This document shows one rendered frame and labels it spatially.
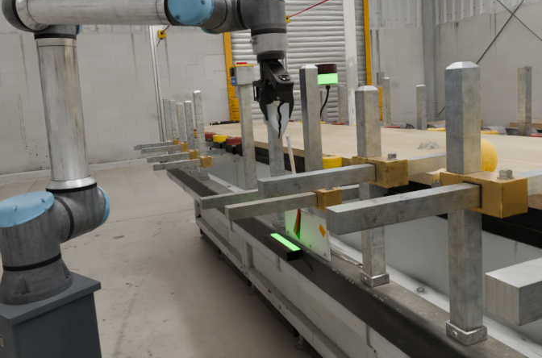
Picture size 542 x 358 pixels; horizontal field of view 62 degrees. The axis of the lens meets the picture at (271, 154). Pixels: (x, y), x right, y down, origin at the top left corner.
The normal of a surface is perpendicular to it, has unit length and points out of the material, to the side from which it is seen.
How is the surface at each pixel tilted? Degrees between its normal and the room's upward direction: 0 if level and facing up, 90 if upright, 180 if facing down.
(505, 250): 90
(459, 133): 90
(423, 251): 90
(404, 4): 90
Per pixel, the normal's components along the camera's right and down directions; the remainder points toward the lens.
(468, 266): 0.37, 0.09
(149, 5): -0.35, 0.23
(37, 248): 0.69, 0.04
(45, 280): 0.65, -0.30
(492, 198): -0.92, 0.11
